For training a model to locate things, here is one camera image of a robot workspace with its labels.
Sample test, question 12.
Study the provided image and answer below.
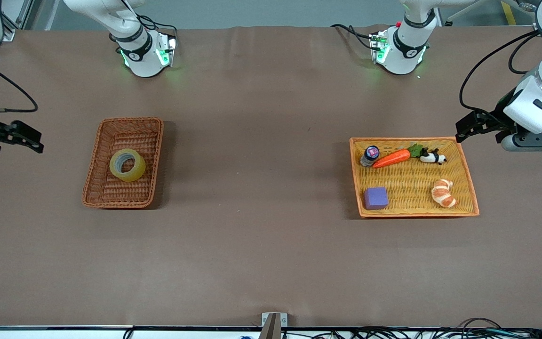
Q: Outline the yellow tape roll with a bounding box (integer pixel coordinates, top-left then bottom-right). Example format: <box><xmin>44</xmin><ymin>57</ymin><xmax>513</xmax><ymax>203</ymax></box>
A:
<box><xmin>109</xmin><ymin>148</ymin><xmax>147</xmax><ymax>183</ymax></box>

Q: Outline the black left base cable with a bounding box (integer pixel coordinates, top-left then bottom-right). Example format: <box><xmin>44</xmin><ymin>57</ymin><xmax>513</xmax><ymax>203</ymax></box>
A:
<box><xmin>330</xmin><ymin>24</ymin><xmax>376</xmax><ymax>50</ymax></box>

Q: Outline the toy carrot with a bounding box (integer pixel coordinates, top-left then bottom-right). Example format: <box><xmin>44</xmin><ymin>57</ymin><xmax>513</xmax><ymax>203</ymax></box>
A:
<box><xmin>373</xmin><ymin>144</ymin><xmax>424</xmax><ymax>169</ymax></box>

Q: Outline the toy panda figure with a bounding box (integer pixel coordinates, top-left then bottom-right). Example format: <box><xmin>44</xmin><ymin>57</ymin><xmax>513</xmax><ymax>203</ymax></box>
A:
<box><xmin>419</xmin><ymin>148</ymin><xmax>447</xmax><ymax>165</ymax></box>

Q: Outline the aluminium frame profile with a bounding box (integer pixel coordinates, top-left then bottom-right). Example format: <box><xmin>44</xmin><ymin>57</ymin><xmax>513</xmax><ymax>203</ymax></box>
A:
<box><xmin>2</xmin><ymin>0</ymin><xmax>60</xmax><ymax>32</ymax></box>

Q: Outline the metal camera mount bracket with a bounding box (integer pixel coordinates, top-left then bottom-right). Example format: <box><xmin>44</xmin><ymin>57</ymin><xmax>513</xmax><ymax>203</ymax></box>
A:
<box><xmin>261</xmin><ymin>312</ymin><xmax>288</xmax><ymax>339</ymax></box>

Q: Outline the black right base cable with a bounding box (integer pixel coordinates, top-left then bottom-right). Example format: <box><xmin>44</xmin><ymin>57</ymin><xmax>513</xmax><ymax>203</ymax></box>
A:
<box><xmin>120</xmin><ymin>0</ymin><xmax>178</xmax><ymax>44</ymax></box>

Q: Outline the black base cable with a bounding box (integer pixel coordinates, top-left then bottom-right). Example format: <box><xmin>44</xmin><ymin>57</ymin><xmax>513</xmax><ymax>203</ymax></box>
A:
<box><xmin>120</xmin><ymin>0</ymin><xmax>178</xmax><ymax>44</ymax></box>
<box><xmin>330</xmin><ymin>24</ymin><xmax>376</xmax><ymax>50</ymax></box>

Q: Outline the short black left arm cable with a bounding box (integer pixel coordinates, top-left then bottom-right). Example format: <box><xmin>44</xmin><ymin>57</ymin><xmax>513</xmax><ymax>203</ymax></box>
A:
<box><xmin>508</xmin><ymin>34</ymin><xmax>542</xmax><ymax>75</ymax></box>

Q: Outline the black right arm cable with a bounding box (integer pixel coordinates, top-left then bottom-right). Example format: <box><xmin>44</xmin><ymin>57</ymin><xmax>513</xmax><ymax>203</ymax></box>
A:
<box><xmin>0</xmin><ymin>59</ymin><xmax>39</xmax><ymax>113</ymax></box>

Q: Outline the toy croissant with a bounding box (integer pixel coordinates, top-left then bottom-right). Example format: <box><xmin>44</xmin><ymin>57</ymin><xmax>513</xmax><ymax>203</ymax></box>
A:
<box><xmin>431</xmin><ymin>179</ymin><xmax>458</xmax><ymax>209</ymax></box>

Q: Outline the white table edge rail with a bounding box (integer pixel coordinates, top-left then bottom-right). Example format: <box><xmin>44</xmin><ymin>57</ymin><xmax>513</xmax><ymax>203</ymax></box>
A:
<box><xmin>0</xmin><ymin>326</ymin><xmax>542</xmax><ymax>339</ymax></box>

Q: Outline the brown wicker basket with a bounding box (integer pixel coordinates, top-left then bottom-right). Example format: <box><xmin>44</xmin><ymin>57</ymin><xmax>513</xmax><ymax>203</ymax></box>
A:
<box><xmin>82</xmin><ymin>117</ymin><xmax>164</xmax><ymax>210</ymax></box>

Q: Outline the small dark bottle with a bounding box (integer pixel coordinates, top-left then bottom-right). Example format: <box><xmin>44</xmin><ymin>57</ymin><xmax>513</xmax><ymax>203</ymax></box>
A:
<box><xmin>359</xmin><ymin>145</ymin><xmax>381</xmax><ymax>168</ymax></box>

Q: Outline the long black left arm cable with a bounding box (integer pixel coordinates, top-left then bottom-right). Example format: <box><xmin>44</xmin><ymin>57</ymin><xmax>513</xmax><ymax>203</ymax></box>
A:
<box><xmin>459</xmin><ymin>31</ymin><xmax>541</xmax><ymax>113</ymax></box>

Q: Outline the black cable tangle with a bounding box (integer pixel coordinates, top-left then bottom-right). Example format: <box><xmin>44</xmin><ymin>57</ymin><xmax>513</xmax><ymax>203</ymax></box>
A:
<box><xmin>280</xmin><ymin>318</ymin><xmax>542</xmax><ymax>339</ymax></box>

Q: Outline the purple foam block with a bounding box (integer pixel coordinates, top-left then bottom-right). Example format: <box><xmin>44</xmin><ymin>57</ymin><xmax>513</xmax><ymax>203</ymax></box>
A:
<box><xmin>364</xmin><ymin>187</ymin><xmax>390</xmax><ymax>210</ymax></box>

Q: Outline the yellow wicker tray basket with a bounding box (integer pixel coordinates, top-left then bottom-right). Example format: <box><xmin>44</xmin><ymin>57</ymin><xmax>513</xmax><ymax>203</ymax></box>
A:
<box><xmin>349</xmin><ymin>137</ymin><xmax>480</xmax><ymax>218</ymax></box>

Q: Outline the table cover cloth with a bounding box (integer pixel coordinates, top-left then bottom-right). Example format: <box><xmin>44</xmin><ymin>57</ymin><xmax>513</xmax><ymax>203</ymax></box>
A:
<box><xmin>0</xmin><ymin>26</ymin><xmax>542</xmax><ymax>328</ymax></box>

